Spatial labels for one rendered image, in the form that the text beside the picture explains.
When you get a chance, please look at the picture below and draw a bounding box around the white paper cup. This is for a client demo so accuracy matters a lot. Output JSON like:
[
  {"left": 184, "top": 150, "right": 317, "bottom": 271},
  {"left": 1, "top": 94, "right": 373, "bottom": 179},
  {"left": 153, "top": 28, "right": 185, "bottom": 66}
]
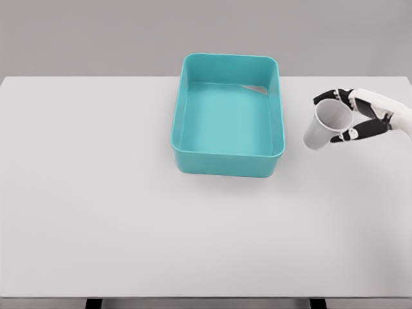
[{"left": 303, "top": 98, "right": 355, "bottom": 151}]

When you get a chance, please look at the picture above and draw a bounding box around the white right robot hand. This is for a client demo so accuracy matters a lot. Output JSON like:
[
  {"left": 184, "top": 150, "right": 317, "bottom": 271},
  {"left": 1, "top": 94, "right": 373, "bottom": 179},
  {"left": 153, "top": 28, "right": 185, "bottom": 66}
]
[{"left": 313, "top": 87, "right": 412, "bottom": 144}]

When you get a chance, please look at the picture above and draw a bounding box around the teal plastic basket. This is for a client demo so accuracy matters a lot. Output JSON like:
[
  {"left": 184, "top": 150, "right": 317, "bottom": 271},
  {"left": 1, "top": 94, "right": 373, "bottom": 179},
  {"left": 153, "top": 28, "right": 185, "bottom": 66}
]
[{"left": 170, "top": 53, "right": 286, "bottom": 178}]

